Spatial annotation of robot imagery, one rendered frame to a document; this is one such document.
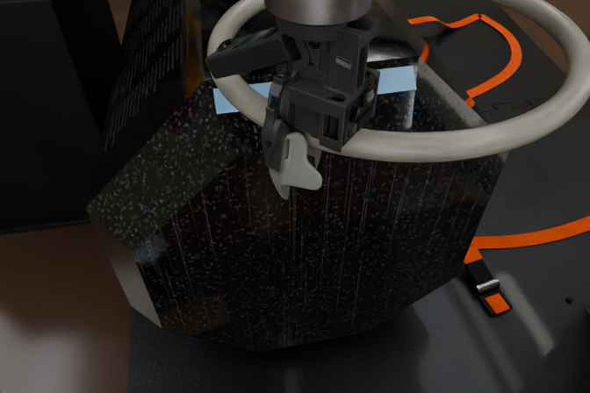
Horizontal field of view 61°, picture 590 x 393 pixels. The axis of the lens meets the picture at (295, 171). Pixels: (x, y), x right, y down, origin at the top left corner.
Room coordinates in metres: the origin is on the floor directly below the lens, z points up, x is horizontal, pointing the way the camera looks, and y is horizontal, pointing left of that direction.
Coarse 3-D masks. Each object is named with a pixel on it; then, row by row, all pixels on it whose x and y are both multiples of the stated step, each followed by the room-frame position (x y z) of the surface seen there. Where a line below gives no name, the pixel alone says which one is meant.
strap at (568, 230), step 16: (480, 16) 2.31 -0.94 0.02; (512, 48) 2.01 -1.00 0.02; (512, 64) 1.88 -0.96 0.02; (496, 80) 1.76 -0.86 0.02; (576, 224) 0.98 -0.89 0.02; (480, 240) 0.92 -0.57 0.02; (496, 240) 0.92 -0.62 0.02; (512, 240) 0.92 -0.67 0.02; (528, 240) 0.92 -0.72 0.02; (544, 240) 0.92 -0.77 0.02
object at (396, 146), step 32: (256, 0) 0.70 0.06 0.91; (512, 0) 0.69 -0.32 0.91; (224, 32) 0.59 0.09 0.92; (576, 32) 0.56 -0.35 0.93; (576, 64) 0.49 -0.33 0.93; (256, 96) 0.44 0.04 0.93; (576, 96) 0.42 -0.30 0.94; (480, 128) 0.37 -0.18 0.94; (512, 128) 0.37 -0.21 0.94; (544, 128) 0.38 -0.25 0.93; (384, 160) 0.35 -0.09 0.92; (416, 160) 0.35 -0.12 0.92; (448, 160) 0.35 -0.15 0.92
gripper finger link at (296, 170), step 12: (288, 144) 0.37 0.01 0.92; (300, 144) 0.36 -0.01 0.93; (288, 156) 0.36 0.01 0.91; (300, 156) 0.36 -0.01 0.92; (288, 168) 0.36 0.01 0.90; (300, 168) 0.35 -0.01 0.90; (312, 168) 0.35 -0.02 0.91; (276, 180) 0.36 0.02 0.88; (288, 180) 0.36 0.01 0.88; (300, 180) 0.35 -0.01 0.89; (312, 180) 0.34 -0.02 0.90; (288, 192) 0.37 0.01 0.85
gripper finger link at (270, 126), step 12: (276, 108) 0.37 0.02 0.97; (264, 120) 0.36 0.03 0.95; (276, 120) 0.36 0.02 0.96; (264, 132) 0.36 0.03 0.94; (276, 132) 0.35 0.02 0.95; (288, 132) 0.37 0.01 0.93; (264, 144) 0.36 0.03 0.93; (276, 144) 0.36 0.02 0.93; (264, 156) 0.36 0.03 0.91; (276, 156) 0.36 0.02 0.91; (276, 168) 0.36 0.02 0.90
